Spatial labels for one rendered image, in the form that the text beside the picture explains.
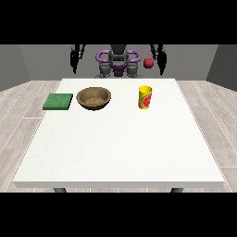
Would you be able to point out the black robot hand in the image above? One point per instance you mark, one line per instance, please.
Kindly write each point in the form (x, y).
(74, 58)
(162, 60)

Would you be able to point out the small red ball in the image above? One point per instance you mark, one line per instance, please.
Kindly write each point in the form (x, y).
(148, 63)

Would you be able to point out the yellow cup with melon print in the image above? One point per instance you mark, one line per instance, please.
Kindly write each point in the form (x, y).
(145, 98)

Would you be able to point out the brown wooden bowl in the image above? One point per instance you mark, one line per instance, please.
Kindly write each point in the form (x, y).
(93, 98)

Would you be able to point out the green square pad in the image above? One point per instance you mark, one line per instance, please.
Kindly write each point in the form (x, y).
(58, 102)

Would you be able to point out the grey robot trunk purple rings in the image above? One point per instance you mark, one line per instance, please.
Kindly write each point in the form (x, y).
(118, 66)

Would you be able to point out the dark table leg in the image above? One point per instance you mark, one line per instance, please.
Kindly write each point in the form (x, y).
(59, 189)
(177, 189)

